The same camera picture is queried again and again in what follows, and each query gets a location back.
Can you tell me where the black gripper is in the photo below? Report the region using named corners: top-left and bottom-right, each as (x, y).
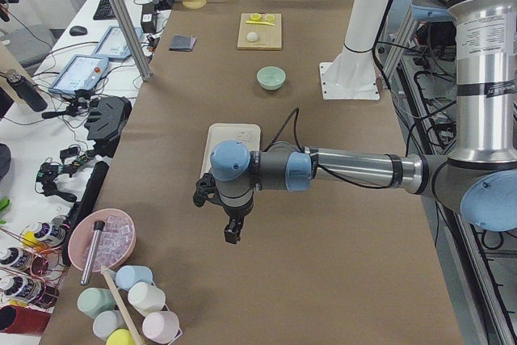
top-left (193, 173), bottom-right (254, 244)

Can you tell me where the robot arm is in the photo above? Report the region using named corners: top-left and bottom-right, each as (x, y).
top-left (193, 0), bottom-right (516, 243)

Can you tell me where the pink bowl with ice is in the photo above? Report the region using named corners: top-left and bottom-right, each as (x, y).
top-left (68, 208), bottom-right (137, 272)

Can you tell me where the mint green bowl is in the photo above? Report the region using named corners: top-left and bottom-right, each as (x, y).
top-left (256, 66), bottom-right (286, 90)

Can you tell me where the cream rectangular tray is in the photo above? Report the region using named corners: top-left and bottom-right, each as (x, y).
top-left (200, 123), bottom-right (261, 177)

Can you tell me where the white cup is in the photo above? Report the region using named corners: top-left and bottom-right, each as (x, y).
top-left (128, 282), bottom-right (166, 317)

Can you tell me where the blue cup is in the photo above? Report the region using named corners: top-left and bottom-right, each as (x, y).
top-left (116, 265), bottom-right (153, 291)

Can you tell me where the pink cup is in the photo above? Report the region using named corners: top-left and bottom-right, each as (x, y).
top-left (142, 311), bottom-right (180, 344)

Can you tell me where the steel muddler black tip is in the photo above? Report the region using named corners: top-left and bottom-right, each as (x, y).
top-left (80, 221), bottom-right (105, 286)

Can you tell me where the wooden stick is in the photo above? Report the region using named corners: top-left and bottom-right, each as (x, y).
top-left (100, 267), bottom-right (145, 345)

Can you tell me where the yellow cup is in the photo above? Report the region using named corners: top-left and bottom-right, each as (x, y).
top-left (106, 329), bottom-right (136, 345)

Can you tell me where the grey cup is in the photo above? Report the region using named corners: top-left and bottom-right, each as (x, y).
top-left (92, 310), bottom-right (125, 341)

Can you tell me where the green cup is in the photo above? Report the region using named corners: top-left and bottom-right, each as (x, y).
top-left (77, 288), bottom-right (116, 319)

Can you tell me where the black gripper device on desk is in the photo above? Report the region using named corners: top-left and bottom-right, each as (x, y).
top-left (84, 96), bottom-right (132, 158)

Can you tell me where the bamboo cutting board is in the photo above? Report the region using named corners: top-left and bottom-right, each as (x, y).
top-left (237, 13), bottom-right (283, 51)

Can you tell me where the yellow plastic knife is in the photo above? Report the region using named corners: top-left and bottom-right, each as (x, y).
top-left (245, 19), bottom-right (275, 27)

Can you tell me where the teach pendant front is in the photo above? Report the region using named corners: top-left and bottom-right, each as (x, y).
top-left (48, 54), bottom-right (109, 96)

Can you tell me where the teach pendant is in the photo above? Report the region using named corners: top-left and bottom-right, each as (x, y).
top-left (92, 26), bottom-right (131, 61)
top-left (48, 54), bottom-right (109, 96)

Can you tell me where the teach pendant rear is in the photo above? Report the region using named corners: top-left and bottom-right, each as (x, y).
top-left (92, 26), bottom-right (131, 61)

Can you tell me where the black keyboard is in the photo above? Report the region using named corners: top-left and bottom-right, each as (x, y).
top-left (93, 0), bottom-right (116, 21)

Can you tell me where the black computer mouse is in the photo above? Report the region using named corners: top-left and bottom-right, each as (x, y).
top-left (69, 25), bottom-right (88, 36)

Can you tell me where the white wire cup rack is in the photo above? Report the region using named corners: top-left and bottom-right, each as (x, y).
top-left (107, 279), bottom-right (183, 344)

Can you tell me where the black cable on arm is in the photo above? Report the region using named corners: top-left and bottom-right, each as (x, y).
top-left (262, 107), bottom-right (401, 189)

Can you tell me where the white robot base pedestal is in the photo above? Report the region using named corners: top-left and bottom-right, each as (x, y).
top-left (320, 0), bottom-right (389, 100)

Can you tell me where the aluminium frame post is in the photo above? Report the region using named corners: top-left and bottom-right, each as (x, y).
top-left (109, 0), bottom-right (151, 82)

